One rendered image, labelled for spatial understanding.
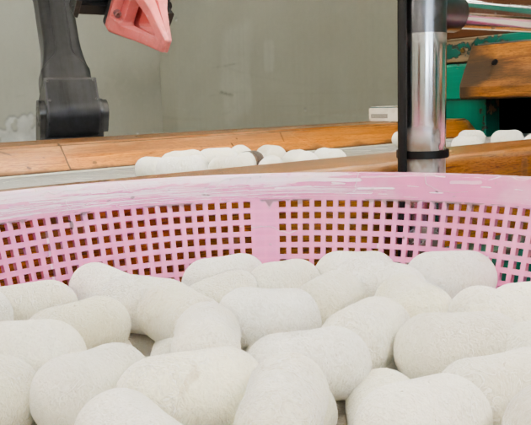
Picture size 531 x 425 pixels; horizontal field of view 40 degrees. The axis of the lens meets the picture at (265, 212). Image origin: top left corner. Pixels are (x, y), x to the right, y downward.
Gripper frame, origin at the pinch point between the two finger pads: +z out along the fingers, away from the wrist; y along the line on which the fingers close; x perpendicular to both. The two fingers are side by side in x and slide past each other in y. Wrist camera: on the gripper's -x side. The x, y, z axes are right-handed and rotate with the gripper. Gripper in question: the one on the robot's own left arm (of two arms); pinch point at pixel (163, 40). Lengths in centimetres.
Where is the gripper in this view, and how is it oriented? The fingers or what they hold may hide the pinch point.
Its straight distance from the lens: 68.6
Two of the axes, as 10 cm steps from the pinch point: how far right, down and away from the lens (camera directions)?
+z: 4.8, 7.2, -5.0
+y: 8.0, -1.2, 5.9
